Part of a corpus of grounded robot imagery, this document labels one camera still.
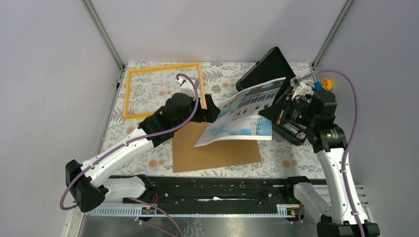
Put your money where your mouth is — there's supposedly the right aluminium corner post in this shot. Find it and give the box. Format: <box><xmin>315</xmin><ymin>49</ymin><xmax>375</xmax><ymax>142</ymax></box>
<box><xmin>311</xmin><ymin>0</ymin><xmax>356</xmax><ymax>69</ymax></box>

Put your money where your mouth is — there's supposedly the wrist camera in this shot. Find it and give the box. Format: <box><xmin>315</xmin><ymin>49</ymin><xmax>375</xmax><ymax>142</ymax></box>
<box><xmin>290</xmin><ymin>78</ymin><xmax>313</xmax><ymax>99</ymax></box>
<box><xmin>177</xmin><ymin>77</ymin><xmax>200</xmax><ymax>97</ymax></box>

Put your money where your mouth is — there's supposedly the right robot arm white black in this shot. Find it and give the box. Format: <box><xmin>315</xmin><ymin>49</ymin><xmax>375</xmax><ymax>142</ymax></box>
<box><xmin>259</xmin><ymin>90</ymin><xmax>380</xmax><ymax>237</ymax></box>

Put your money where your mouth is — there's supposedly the building and sky photo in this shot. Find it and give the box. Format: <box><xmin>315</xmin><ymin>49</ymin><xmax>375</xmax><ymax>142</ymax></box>
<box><xmin>195</xmin><ymin>77</ymin><xmax>286</xmax><ymax>147</ymax></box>

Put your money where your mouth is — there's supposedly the floral patterned table mat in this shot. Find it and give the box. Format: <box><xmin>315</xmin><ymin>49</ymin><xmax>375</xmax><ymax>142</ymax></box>
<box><xmin>102</xmin><ymin>62</ymin><xmax>324</xmax><ymax>179</ymax></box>

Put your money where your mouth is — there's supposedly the yellow orange toy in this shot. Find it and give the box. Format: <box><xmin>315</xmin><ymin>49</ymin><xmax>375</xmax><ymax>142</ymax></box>
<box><xmin>321</xmin><ymin>78</ymin><xmax>333</xmax><ymax>91</ymax></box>

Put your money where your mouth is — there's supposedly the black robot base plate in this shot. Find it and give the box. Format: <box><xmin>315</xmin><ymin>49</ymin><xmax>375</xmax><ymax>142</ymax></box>
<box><xmin>123</xmin><ymin>176</ymin><xmax>317</xmax><ymax>215</ymax></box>

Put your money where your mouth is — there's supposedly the left aluminium corner post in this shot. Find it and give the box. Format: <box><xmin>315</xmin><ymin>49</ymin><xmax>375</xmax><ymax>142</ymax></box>
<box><xmin>81</xmin><ymin>0</ymin><xmax>125</xmax><ymax>71</ymax></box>

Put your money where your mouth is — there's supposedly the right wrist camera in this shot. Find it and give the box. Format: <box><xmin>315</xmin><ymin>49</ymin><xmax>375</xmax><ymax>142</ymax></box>
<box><xmin>290</xmin><ymin>78</ymin><xmax>313</xmax><ymax>99</ymax></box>

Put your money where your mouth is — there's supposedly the black poker chip case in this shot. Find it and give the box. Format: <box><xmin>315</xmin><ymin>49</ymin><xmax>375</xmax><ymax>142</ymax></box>
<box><xmin>235</xmin><ymin>46</ymin><xmax>334</xmax><ymax>146</ymax></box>

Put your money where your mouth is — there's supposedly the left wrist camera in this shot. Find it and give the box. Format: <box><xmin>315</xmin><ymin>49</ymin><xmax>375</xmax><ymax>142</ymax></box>
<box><xmin>177</xmin><ymin>77</ymin><xmax>200</xmax><ymax>97</ymax></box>

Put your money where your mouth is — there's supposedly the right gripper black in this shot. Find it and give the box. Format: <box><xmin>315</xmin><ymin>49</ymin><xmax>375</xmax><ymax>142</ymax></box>
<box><xmin>258</xmin><ymin>93</ymin><xmax>317</xmax><ymax>128</ymax></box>

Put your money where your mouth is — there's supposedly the aluminium corner post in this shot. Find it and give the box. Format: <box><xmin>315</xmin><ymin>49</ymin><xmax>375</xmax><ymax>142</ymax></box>
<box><xmin>311</xmin><ymin>0</ymin><xmax>356</xmax><ymax>69</ymax></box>
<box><xmin>81</xmin><ymin>0</ymin><xmax>125</xmax><ymax>71</ymax></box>

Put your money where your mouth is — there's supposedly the blue toy piece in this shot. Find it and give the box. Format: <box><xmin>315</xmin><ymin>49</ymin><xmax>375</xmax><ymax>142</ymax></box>
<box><xmin>314</xmin><ymin>81</ymin><xmax>325</xmax><ymax>91</ymax></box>

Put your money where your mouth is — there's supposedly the white slotted cable duct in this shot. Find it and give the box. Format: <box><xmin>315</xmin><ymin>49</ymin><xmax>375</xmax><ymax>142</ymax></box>
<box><xmin>86</xmin><ymin>205</ymin><xmax>296</xmax><ymax>218</ymax></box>

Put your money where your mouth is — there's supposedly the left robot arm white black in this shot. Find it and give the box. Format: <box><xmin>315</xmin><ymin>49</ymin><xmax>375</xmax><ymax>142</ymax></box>
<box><xmin>60</xmin><ymin>93</ymin><xmax>220</xmax><ymax>212</ymax></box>

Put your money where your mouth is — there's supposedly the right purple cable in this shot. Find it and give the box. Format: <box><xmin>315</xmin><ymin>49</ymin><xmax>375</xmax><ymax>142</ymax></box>
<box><xmin>294</xmin><ymin>69</ymin><xmax>367</xmax><ymax>237</ymax></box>

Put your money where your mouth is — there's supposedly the yellow wooden picture frame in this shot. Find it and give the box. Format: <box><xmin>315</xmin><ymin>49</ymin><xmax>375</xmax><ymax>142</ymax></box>
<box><xmin>123</xmin><ymin>62</ymin><xmax>207</xmax><ymax>120</ymax></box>

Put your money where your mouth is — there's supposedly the brown cardboard backing board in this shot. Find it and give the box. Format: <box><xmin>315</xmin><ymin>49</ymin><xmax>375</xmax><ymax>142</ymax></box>
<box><xmin>172</xmin><ymin>122</ymin><xmax>262</xmax><ymax>173</ymax></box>

